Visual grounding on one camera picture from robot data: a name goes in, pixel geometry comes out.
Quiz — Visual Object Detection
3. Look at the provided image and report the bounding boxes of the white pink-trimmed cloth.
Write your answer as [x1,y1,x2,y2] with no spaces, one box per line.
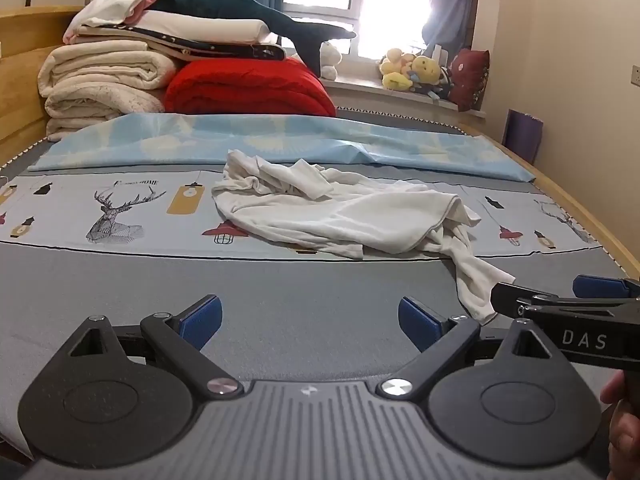
[62,0,160,45]

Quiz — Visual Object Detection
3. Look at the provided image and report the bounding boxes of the teal shark plush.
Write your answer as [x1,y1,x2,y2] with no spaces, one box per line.
[150,0,357,73]

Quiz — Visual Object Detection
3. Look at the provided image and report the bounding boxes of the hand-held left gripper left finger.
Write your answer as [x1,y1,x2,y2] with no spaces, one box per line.
[67,294,246,398]

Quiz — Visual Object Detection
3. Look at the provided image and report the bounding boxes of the red folded blanket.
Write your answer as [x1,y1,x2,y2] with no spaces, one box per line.
[164,56,338,117]

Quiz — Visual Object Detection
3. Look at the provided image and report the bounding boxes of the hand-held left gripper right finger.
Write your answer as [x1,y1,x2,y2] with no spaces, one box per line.
[377,296,563,401]

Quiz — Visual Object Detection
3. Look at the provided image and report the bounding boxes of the light blue patterned sheet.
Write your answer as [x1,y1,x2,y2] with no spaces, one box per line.
[30,111,537,183]

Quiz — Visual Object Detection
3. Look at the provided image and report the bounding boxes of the dark red cushion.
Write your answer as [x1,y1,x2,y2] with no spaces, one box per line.
[450,48,491,112]

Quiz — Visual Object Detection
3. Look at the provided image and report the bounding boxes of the white pillow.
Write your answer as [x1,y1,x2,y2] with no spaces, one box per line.
[132,10,275,47]

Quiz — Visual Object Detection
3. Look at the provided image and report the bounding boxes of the white plush toy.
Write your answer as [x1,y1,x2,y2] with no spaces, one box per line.
[319,41,343,81]

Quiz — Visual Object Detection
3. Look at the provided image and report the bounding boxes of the person's right hand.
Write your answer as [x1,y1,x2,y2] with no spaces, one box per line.
[600,372,640,480]

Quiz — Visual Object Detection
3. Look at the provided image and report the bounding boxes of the white garment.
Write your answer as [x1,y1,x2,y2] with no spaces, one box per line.
[211,149,517,325]

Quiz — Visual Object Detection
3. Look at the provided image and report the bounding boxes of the purple board by wall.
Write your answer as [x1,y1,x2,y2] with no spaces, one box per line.
[502,108,544,165]

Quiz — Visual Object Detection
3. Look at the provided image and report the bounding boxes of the pale yellow plush toy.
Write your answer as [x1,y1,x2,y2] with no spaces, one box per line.
[378,47,416,76]

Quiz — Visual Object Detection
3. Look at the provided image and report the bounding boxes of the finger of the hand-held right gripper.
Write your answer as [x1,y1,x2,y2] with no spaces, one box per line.
[490,282,561,319]
[572,274,640,301]

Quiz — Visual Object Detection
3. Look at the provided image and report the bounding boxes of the cream folded blanket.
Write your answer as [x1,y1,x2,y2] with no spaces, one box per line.
[38,40,181,142]

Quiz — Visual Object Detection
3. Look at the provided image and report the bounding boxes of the deer printed bed sheet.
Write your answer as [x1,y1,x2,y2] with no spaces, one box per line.
[0,162,601,261]

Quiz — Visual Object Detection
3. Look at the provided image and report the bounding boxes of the grey mattress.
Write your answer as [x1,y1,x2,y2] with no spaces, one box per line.
[0,105,640,458]

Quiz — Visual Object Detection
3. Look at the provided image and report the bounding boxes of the white window sill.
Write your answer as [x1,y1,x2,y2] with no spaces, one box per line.
[320,75,488,121]

